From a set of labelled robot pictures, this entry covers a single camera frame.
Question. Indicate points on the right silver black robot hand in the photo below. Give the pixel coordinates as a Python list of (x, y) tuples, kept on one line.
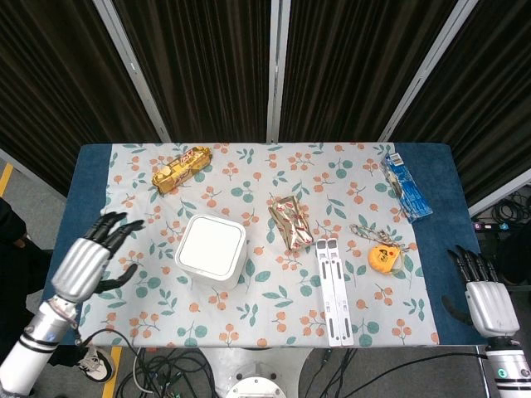
[(491, 307)]

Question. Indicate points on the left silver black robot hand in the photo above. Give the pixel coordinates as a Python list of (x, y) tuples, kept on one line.
[(81, 265)]

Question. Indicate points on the white square box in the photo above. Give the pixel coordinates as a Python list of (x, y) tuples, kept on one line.
[(209, 244)]

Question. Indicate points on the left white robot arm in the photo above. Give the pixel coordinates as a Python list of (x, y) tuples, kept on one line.
[(29, 344)]

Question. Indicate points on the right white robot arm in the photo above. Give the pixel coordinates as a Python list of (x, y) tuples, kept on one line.
[(510, 369)]

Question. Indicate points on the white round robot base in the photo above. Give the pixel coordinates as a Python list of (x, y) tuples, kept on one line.
[(259, 383)]

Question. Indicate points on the white plastic trash bin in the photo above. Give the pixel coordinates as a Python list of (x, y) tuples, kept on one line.
[(215, 282)]

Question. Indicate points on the person in black clothes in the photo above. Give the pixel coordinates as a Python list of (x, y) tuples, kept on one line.
[(12, 265)]

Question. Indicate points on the black power strip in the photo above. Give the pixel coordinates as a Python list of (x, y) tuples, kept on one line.
[(491, 226)]

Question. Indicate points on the white black sneaker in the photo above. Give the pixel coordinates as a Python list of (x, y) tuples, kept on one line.
[(97, 365)]

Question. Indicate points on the yellow tape measure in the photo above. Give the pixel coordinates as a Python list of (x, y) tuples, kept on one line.
[(383, 259)]

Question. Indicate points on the gold chocolate bar pack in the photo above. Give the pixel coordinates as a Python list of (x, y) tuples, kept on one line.
[(182, 168)]

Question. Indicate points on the blue plastic bag package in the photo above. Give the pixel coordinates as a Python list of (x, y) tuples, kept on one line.
[(408, 190)]

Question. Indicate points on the white folding laptop stand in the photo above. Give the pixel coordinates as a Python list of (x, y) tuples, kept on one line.
[(334, 290)]

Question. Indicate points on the floral fruit print tablecloth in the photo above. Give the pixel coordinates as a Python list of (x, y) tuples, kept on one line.
[(257, 315)]

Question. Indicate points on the black pleated curtain panel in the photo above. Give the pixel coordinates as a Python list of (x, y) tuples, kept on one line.
[(357, 70), (207, 70), (498, 103), (54, 83)]

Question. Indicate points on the crumpled gold red-print snack wrapper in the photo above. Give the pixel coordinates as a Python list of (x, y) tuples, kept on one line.
[(292, 224)]

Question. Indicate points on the white partition frame post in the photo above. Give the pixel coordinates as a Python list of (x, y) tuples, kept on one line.
[(431, 70), (132, 70), (280, 70)]

